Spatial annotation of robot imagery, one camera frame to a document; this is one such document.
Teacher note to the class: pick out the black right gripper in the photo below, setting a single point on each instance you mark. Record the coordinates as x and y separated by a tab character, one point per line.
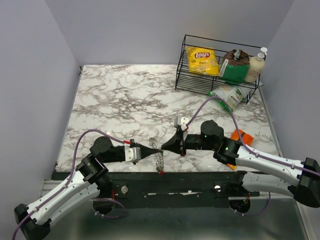
177	144

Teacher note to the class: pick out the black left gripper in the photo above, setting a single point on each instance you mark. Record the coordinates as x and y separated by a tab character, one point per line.
145	151

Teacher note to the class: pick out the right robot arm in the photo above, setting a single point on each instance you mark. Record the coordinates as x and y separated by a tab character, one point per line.
299	179

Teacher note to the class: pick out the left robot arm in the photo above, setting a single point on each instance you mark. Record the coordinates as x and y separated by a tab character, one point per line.
87	180

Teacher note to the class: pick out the green white snack bag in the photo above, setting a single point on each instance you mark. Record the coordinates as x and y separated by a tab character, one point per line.
231	94

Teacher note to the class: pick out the yellow Lays chips bag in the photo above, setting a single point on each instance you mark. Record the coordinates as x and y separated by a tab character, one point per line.
202	61

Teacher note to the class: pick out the green brown coffee bag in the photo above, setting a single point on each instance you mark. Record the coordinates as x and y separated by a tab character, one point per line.
235	66

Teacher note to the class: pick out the cream lotion pump bottle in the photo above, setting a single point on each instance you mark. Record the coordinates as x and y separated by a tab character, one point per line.
256	65

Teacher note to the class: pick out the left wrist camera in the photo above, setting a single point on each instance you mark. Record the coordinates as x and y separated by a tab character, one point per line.
132	154

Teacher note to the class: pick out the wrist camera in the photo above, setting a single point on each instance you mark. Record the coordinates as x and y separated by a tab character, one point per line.
181	122
132	154

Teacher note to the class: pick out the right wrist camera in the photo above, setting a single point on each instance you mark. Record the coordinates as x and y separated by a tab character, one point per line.
181	122

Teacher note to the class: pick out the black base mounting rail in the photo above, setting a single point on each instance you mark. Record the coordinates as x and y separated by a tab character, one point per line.
174	189

